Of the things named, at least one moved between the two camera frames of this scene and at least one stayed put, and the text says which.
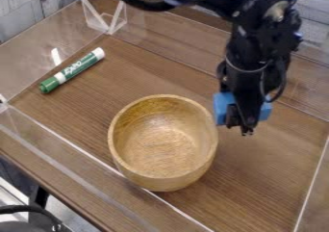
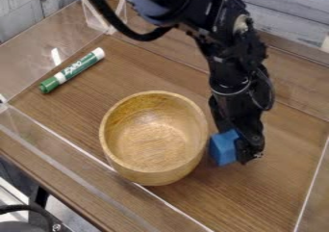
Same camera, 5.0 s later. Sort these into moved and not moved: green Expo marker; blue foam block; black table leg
Moved: blue foam block
Not moved: black table leg; green Expo marker
